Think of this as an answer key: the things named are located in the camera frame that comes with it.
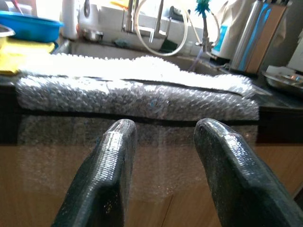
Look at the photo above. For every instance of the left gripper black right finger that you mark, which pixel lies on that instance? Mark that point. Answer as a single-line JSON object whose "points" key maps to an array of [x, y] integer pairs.
{"points": [[236, 179]]}

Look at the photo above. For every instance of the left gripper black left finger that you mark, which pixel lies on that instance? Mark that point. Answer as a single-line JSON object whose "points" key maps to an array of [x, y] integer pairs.
{"points": [[104, 170]]}

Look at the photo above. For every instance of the large shallow steel basin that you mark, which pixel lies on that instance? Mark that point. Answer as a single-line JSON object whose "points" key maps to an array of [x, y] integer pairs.
{"points": [[281, 79]]}

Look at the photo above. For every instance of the wooden base cabinet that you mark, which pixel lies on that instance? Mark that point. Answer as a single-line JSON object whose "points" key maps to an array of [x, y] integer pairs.
{"points": [[47, 189]]}

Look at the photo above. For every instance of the clear bubble wrap sheet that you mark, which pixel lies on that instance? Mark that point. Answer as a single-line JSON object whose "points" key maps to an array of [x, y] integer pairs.
{"points": [[118, 94]]}

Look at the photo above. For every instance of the stainless steel sink basin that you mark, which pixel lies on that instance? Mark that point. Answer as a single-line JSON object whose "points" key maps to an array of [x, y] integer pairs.
{"points": [[99, 49]]}

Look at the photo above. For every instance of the green scrub sponge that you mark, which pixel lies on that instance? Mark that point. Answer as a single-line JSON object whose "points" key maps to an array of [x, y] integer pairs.
{"points": [[122, 42]]}

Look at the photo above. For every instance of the small steel cup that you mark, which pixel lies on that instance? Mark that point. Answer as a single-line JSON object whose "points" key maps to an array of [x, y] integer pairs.
{"points": [[92, 35]]}

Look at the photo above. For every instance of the white round container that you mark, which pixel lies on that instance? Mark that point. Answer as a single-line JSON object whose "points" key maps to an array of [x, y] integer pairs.
{"points": [[222, 40]]}

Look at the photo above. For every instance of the yellow cloth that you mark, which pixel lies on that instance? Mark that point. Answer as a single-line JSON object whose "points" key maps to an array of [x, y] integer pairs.
{"points": [[26, 52]]}

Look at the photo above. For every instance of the steel knife block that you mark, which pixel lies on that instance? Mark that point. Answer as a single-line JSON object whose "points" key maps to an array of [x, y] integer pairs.
{"points": [[262, 35]]}

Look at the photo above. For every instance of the white red pump soap bottle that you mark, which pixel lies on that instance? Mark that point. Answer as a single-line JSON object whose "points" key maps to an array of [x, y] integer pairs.
{"points": [[69, 21]]}

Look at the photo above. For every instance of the flexible steel spring faucet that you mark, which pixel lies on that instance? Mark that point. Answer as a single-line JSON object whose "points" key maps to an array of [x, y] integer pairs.
{"points": [[129, 16]]}

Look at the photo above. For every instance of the blue plastic bowl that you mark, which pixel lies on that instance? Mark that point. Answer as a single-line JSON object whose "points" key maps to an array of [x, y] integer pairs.
{"points": [[30, 27]]}

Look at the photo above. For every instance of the chrome gooseneck faucet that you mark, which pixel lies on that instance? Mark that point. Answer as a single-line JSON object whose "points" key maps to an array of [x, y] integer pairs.
{"points": [[159, 19]]}

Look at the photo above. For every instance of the hanging white towel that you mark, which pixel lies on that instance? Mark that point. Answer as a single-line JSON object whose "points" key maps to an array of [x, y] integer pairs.
{"points": [[234, 11]]}

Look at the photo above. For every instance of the steel bowl with wide rim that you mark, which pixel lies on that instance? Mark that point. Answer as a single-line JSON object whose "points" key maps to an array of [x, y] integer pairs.
{"points": [[6, 32]]}

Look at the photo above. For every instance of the blue bottle brush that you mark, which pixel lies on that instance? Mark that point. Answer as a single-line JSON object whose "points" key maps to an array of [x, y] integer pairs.
{"points": [[202, 7]]}

